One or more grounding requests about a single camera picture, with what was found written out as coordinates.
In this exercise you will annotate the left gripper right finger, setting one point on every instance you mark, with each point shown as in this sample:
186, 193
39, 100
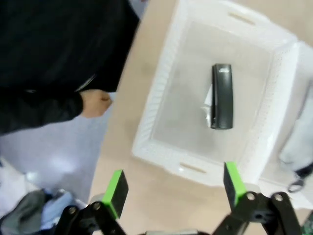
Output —
233, 188

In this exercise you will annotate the person torso black jacket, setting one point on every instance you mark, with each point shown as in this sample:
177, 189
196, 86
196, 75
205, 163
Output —
61, 41

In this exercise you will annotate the white perforated plastic basket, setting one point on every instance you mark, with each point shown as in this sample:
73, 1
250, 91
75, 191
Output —
181, 110
303, 68

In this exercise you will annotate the grey zippered pencil case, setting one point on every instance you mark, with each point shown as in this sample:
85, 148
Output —
294, 139

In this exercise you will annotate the person right hand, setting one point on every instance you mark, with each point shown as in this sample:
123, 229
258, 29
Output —
96, 104

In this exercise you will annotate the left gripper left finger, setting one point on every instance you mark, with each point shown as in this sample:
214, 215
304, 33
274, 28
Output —
115, 195

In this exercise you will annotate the grey jacket on chair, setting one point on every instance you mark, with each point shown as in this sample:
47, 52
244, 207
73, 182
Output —
23, 208

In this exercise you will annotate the person right forearm black sleeve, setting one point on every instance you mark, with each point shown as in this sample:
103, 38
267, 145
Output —
41, 112

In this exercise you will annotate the light blue jeans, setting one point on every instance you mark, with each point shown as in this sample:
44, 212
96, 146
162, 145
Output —
57, 209

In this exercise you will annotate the black stapler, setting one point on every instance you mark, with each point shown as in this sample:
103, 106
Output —
223, 98

